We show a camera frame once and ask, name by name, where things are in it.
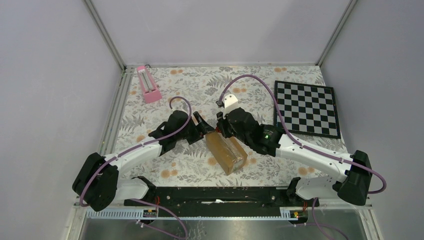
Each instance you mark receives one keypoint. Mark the black white checkerboard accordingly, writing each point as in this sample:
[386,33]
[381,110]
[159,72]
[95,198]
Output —
[308,109]

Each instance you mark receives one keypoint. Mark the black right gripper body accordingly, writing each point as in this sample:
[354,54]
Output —
[227,130]

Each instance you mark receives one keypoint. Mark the pink metronome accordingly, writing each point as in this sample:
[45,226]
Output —
[149,88]

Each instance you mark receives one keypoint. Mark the brown cardboard express box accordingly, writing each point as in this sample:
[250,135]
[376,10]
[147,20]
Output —
[228,152]

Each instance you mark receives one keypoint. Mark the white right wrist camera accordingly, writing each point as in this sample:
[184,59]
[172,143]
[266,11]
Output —
[228,103]

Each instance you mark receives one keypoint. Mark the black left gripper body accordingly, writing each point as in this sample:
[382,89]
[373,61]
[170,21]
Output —
[191,132]

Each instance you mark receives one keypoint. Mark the floral table mat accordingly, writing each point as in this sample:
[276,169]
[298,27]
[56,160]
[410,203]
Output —
[192,165]

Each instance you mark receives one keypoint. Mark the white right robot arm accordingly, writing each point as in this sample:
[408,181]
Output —
[347,176]

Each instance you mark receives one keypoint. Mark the grey slotted cable duct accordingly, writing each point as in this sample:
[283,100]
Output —
[196,213]

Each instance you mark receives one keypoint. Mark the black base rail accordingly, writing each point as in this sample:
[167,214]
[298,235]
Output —
[225,197]

